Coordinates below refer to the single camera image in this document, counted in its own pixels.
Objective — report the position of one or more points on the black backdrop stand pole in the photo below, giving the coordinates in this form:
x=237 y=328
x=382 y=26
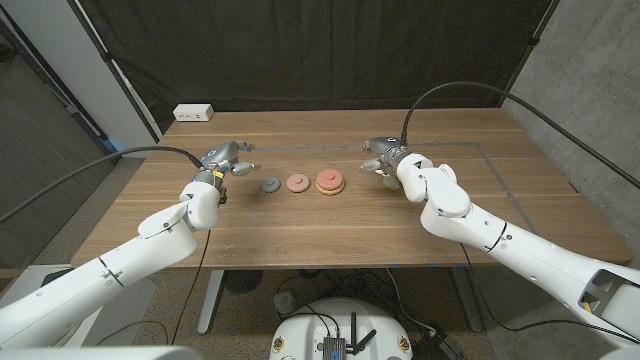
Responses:
x=530 y=45
x=115 y=75

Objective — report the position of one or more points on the white table leg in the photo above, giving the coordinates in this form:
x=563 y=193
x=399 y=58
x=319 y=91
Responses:
x=210 y=305

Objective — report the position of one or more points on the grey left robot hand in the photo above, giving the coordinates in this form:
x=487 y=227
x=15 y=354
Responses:
x=222 y=155

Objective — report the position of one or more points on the black round floor fan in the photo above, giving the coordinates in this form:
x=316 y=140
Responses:
x=242 y=280

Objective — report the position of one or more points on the grey round floor object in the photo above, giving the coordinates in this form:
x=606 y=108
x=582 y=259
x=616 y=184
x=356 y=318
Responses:
x=285 y=302

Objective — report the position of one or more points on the white power outlet box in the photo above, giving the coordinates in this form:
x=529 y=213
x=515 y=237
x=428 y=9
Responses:
x=193 y=112

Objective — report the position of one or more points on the grey router with antennas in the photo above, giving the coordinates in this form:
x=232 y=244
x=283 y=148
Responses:
x=334 y=346

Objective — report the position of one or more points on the black floor power strip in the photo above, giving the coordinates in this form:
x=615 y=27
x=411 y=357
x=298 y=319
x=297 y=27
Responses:
x=430 y=345

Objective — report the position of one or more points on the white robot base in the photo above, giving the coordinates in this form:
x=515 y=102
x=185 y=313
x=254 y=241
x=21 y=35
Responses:
x=300 y=330

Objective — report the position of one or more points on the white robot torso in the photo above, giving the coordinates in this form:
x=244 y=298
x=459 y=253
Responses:
x=100 y=354

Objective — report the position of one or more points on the grey table leg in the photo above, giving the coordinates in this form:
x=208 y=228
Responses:
x=467 y=305

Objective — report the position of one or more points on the black backdrop cloth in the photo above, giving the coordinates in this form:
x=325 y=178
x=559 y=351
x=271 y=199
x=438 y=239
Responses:
x=320 y=50

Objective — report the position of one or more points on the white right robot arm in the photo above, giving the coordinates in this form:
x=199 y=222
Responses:
x=500 y=240

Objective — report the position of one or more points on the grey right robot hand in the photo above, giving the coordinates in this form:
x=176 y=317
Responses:
x=390 y=147

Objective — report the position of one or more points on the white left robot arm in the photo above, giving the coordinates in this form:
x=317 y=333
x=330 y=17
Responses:
x=150 y=240

